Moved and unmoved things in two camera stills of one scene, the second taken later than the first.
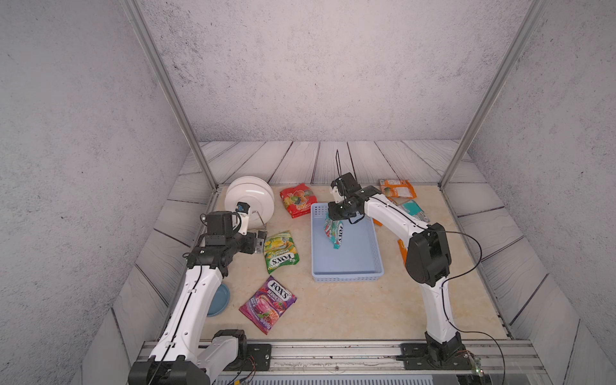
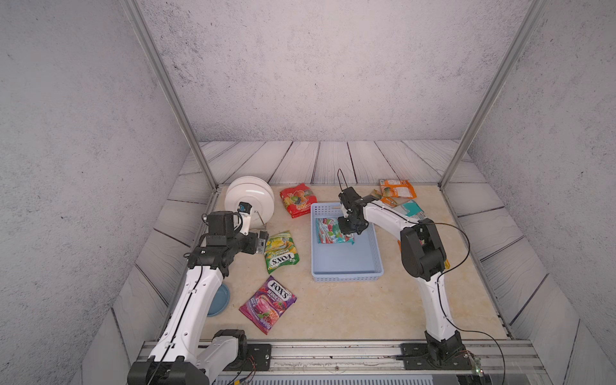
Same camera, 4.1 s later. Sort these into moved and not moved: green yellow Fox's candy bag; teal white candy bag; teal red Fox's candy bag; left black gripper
Moved: teal red Fox's candy bag
Not moved: green yellow Fox's candy bag; left black gripper; teal white candy bag
